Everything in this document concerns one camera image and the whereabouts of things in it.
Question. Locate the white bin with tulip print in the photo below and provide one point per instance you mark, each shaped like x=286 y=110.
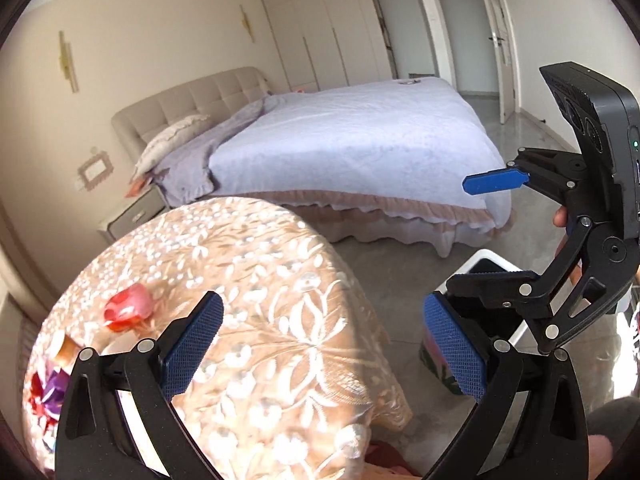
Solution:
x=492 y=261

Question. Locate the gold wall lamp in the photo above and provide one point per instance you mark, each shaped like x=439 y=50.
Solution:
x=69 y=62
x=247 y=24

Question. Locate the white door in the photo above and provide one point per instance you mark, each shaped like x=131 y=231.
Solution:
x=500 y=75

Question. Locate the brown paper cup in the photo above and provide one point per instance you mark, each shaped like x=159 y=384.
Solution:
x=65 y=352

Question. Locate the wall switch panel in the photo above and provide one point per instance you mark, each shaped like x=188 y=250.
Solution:
x=94 y=172

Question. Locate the person's right hand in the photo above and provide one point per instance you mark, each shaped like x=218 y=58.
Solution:
x=560 y=219

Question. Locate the orange flat packet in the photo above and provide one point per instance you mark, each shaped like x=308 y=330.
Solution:
x=137 y=187

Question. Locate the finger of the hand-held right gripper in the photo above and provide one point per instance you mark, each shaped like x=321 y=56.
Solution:
x=500 y=285
x=495 y=181

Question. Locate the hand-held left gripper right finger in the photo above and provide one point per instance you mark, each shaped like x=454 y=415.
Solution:
x=452 y=340

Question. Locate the ruffled beige pillow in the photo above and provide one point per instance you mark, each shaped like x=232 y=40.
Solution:
x=170 y=137

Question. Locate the pale quilted bedspread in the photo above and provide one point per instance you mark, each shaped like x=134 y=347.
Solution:
x=360 y=145

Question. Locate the purple wrapper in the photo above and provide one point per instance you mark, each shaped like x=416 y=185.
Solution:
x=54 y=389

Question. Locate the grey garment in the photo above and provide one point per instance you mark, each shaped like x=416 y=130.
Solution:
x=615 y=415

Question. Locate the embroidered beige tablecloth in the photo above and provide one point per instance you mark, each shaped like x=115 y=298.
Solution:
x=280 y=310

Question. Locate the small dark flat object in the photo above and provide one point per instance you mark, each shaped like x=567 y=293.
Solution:
x=411 y=81

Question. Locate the purple blanket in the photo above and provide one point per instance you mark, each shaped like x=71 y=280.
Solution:
x=200 y=160

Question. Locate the beige wardrobe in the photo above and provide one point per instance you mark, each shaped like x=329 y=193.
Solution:
x=320 y=35

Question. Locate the red pink plastic wrapper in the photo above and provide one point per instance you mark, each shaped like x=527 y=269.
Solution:
x=127 y=307

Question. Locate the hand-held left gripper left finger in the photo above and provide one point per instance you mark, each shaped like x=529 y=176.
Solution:
x=192 y=345

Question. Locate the grey nightstand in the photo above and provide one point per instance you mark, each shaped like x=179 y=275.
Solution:
x=135 y=215

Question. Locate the beige tufted headboard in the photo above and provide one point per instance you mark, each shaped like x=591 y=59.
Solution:
x=200 y=92

